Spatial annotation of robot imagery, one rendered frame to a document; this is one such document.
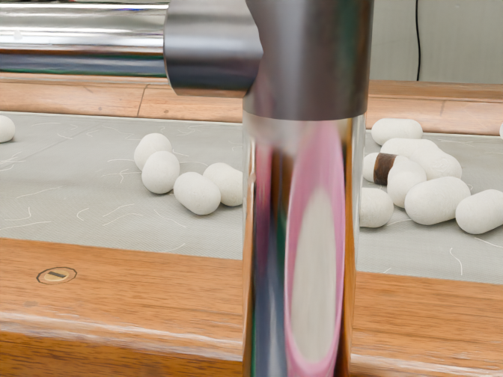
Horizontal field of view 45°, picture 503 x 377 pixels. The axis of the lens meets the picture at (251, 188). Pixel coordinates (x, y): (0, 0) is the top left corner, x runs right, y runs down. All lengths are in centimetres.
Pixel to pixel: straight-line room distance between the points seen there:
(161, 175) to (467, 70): 213
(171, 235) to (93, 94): 30
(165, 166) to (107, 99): 23
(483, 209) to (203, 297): 16
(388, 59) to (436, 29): 19
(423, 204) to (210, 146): 19
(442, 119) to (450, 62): 190
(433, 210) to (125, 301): 17
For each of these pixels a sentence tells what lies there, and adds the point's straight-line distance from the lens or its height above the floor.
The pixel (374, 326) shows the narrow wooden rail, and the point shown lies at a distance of 17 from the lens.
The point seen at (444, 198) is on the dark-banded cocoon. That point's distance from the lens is 30.
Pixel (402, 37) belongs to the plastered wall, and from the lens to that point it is 239.
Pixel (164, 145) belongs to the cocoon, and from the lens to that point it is 38.
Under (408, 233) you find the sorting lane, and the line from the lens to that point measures 30.
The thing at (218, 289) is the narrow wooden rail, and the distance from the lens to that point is 18.
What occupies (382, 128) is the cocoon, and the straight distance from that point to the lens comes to 44.
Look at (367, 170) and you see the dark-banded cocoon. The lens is 36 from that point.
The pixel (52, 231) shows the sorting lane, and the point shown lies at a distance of 30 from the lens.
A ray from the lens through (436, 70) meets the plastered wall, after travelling 240.
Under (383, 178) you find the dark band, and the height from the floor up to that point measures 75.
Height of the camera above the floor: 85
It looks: 19 degrees down
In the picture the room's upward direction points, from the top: straight up
